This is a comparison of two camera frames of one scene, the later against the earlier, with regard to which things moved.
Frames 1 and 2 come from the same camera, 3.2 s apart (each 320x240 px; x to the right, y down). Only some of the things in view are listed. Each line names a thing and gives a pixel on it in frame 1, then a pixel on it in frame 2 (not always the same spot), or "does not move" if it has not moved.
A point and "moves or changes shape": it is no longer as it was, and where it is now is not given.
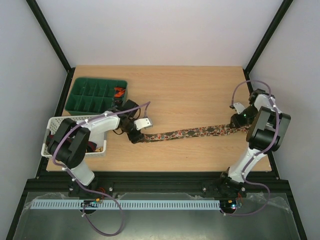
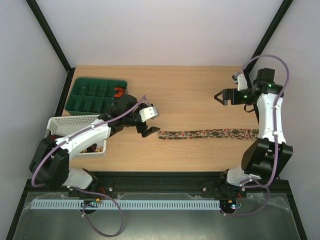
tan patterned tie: (99, 149) does not move
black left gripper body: (132, 137) to (141, 129)
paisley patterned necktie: (210, 130) moves or changes shape
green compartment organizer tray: (93, 96) does not move
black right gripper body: (235, 121) to (230, 96)
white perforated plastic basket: (52, 123) does not move
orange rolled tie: (121, 91) does not move
